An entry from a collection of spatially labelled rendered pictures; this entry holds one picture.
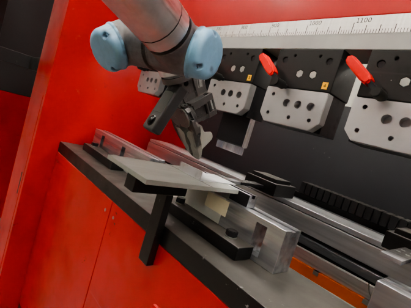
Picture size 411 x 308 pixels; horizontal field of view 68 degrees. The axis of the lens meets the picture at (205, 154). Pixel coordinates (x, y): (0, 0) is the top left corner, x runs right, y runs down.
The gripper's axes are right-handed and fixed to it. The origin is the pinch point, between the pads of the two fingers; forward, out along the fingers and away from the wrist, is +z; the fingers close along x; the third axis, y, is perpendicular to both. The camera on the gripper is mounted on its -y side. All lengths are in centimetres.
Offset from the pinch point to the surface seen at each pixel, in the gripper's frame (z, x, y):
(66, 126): 6, 85, -9
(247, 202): 11.1, -12.3, 2.9
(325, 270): 164, 30, 91
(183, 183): -1.7, -8.8, -9.5
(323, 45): -18.5, -20.3, 24.5
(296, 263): 166, 49, 85
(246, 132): -0.6, -5.0, 13.5
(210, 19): -24.4, 18.5, 29.5
